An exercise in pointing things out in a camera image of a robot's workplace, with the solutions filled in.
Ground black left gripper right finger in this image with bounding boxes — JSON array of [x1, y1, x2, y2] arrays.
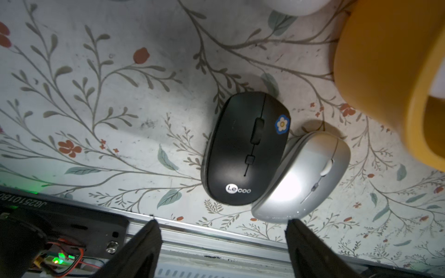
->
[[285, 219, 361, 278]]

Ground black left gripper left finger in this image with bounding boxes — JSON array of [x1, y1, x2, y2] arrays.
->
[[92, 220, 163, 278]]

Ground black mouse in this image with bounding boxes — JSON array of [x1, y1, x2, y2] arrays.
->
[[201, 92, 291, 206]]

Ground white mouse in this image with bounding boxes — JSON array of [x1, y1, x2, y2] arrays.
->
[[264, 0, 331, 16]]

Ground silver mouse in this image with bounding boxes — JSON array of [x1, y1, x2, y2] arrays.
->
[[251, 132, 351, 224]]

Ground yellow storage box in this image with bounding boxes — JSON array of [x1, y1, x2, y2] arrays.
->
[[334, 1, 445, 171]]

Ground small circuit board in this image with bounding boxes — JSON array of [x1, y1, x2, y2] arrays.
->
[[32, 252, 76, 271]]

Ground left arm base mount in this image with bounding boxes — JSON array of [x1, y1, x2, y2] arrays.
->
[[1, 191, 129, 259]]

